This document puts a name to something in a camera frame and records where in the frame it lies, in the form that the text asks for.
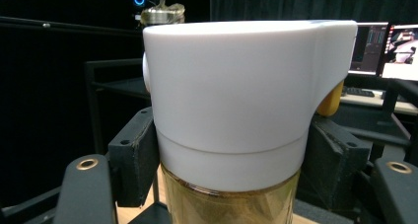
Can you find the black metal two-tier shelf rack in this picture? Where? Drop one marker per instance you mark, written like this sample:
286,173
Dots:
115,86

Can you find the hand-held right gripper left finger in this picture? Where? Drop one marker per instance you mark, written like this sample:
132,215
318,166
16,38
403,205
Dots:
133,158

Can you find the dark curtain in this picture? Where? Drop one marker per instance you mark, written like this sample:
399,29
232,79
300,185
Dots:
295,3

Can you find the computer monitor with dark screen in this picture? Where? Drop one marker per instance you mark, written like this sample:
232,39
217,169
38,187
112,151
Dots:
368,49

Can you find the black keyboard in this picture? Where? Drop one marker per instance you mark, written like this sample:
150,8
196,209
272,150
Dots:
360,92

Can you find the computer monitor with bright screen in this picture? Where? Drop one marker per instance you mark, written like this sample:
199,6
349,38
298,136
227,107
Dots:
402,53

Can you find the small jar with silver lid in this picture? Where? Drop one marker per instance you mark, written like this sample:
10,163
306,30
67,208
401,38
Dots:
162,16

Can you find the light desk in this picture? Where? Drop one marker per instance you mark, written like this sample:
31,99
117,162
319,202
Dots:
405,107

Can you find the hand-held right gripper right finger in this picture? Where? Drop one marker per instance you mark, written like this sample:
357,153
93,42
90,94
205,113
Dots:
335,164

